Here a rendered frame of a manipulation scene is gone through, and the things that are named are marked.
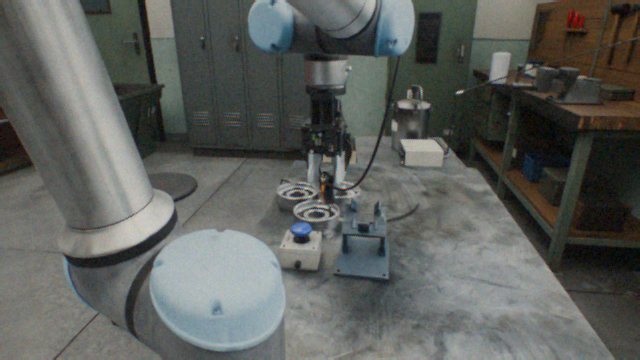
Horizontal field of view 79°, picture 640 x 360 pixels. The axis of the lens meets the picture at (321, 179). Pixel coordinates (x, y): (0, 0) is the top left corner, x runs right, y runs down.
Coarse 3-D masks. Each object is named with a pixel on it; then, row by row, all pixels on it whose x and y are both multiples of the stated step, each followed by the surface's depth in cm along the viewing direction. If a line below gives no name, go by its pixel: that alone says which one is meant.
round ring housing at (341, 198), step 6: (342, 186) 104; (348, 186) 103; (342, 192) 101; (348, 192) 100; (354, 192) 101; (336, 198) 94; (342, 198) 94; (348, 198) 95; (354, 198) 95; (336, 204) 95; (342, 204) 95; (342, 210) 96
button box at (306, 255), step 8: (288, 232) 77; (312, 232) 77; (320, 232) 77; (288, 240) 74; (296, 240) 74; (304, 240) 74; (312, 240) 74; (320, 240) 76; (280, 248) 72; (288, 248) 72; (296, 248) 72; (304, 248) 72; (312, 248) 72; (320, 248) 77; (280, 256) 73; (288, 256) 72; (296, 256) 72; (304, 256) 72; (312, 256) 72; (320, 256) 77; (280, 264) 73; (288, 264) 73; (296, 264) 72; (304, 264) 73; (312, 264) 72
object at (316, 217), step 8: (296, 208) 89; (304, 208) 91; (328, 208) 91; (336, 208) 89; (296, 216) 85; (312, 216) 90; (320, 216) 90; (328, 216) 87; (336, 216) 85; (312, 224) 83; (320, 224) 83; (328, 224) 84; (336, 224) 86; (328, 232) 86
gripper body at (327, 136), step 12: (312, 96) 64; (324, 96) 64; (312, 108) 65; (324, 108) 67; (312, 120) 66; (324, 120) 68; (336, 120) 70; (312, 132) 68; (324, 132) 67; (336, 132) 67; (312, 144) 68; (324, 144) 68; (336, 144) 68
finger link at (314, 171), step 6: (312, 156) 72; (318, 156) 74; (312, 162) 73; (318, 162) 75; (312, 168) 73; (318, 168) 75; (312, 174) 74; (318, 174) 75; (312, 180) 74; (318, 180) 76; (318, 186) 76; (318, 192) 77
